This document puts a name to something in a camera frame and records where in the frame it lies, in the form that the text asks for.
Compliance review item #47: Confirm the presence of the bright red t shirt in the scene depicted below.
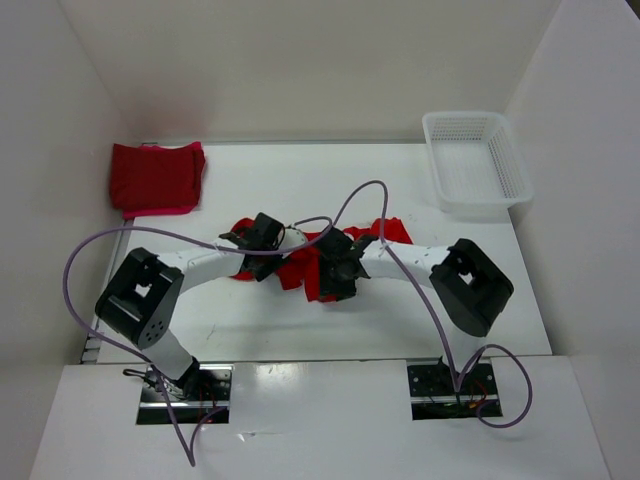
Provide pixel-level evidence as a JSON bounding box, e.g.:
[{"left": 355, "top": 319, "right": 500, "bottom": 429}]
[{"left": 228, "top": 215, "right": 416, "bottom": 304}]

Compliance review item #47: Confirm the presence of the pink red t shirt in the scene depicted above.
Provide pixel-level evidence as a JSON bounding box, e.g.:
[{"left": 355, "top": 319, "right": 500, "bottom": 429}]
[{"left": 122, "top": 141, "right": 207, "bottom": 220}]

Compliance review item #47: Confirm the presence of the dark red t shirt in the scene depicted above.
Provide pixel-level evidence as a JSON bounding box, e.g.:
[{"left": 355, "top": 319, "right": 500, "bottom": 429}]
[{"left": 108, "top": 142, "right": 207, "bottom": 211}]

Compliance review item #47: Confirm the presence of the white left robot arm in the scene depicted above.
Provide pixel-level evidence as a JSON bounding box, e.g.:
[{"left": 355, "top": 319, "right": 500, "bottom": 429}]
[{"left": 95, "top": 213, "right": 285, "bottom": 400}]

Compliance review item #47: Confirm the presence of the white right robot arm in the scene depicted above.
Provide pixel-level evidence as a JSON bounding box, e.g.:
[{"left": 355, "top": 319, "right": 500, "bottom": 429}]
[{"left": 314, "top": 229, "right": 514, "bottom": 393}]

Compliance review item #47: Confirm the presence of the white plastic laundry basket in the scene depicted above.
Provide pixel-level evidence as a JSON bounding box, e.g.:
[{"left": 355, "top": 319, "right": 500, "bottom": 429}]
[{"left": 422, "top": 111, "right": 534, "bottom": 216}]

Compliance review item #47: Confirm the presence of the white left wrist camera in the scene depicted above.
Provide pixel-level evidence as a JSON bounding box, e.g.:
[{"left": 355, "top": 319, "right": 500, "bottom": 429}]
[{"left": 279, "top": 227, "right": 307, "bottom": 255}]

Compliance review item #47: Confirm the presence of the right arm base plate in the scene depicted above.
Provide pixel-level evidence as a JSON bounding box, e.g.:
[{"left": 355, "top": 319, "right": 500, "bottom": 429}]
[{"left": 406, "top": 359, "right": 502, "bottom": 420}]

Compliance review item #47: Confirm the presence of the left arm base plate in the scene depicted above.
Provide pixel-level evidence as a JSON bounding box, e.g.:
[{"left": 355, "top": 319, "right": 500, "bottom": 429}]
[{"left": 123, "top": 364, "right": 233, "bottom": 425}]

